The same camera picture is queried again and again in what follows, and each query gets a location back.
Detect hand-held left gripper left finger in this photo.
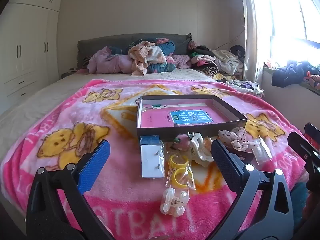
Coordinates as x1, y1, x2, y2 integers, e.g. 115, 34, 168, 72
26, 139, 115, 240

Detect pink bear printed blanket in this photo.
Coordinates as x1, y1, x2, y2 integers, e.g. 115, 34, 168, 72
0, 79, 311, 240

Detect dark clothes on windowsill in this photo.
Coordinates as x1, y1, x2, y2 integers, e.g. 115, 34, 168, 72
271, 60, 320, 88

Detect peach hair clip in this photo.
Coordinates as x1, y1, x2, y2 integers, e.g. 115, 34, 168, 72
203, 136, 215, 153

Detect yellow rings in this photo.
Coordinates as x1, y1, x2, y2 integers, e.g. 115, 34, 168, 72
165, 152, 196, 191

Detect purple garment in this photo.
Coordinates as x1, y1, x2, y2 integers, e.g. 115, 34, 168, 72
226, 80, 263, 96

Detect cream wardrobe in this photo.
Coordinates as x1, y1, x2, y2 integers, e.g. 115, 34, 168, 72
0, 0, 63, 103

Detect dark teal floral quilt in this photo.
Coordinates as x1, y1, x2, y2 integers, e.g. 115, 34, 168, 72
107, 37, 177, 73

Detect pink fluffy hair clip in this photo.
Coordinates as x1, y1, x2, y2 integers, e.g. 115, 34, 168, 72
172, 134, 192, 152

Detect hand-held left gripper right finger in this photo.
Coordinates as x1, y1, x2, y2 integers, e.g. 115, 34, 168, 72
211, 139, 294, 240

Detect orange and black cloth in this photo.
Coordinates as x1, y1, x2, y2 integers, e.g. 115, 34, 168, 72
304, 70, 320, 91

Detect white earring card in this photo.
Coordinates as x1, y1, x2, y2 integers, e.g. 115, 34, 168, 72
141, 144, 166, 179

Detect cream hair claw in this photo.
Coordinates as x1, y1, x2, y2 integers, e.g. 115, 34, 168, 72
189, 132, 216, 167

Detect small clear plastic bag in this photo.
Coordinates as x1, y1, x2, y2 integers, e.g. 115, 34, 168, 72
251, 135, 273, 166

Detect bed with beige sheet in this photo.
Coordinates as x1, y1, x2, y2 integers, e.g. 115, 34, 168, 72
0, 67, 263, 140

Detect small blue box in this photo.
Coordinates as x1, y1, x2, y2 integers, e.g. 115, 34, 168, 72
139, 135, 161, 147

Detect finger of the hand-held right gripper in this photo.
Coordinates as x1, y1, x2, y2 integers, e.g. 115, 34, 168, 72
304, 123, 320, 143
287, 131, 320, 192

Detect dark shallow cardboard box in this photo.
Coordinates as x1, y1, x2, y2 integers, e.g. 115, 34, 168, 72
136, 94, 248, 141

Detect spotted pink bow hairband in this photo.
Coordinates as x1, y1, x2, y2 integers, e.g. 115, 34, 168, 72
218, 127, 256, 160

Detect window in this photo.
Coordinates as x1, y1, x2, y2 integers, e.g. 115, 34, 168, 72
252, 0, 320, 68

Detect pile of mixed clothes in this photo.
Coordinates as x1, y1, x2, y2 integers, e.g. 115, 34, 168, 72
172, 41, 247, 82

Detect peach floral cloth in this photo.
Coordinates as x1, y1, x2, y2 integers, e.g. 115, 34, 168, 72
128, 41, 167, 77

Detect pink quilted garment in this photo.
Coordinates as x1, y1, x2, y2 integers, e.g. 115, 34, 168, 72
87, 46, 136, 74

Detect beige curtain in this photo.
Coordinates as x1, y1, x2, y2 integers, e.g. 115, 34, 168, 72
239, 0, 266, 91

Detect clear hair claw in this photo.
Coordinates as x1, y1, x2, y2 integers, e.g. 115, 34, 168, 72
160, 186, 190, 217

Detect pink book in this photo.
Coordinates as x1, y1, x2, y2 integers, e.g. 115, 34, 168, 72
140, 104, 227, 128

